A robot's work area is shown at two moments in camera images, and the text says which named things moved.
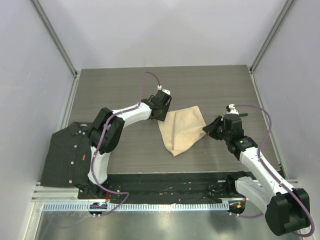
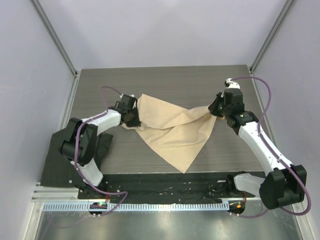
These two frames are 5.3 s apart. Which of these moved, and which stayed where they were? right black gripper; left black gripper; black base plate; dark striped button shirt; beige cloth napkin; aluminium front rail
Moved: beige cloth napkin; left black gripper; right black gripper
Stayed: dark striped button shirt; aluminium front rail; black base plate
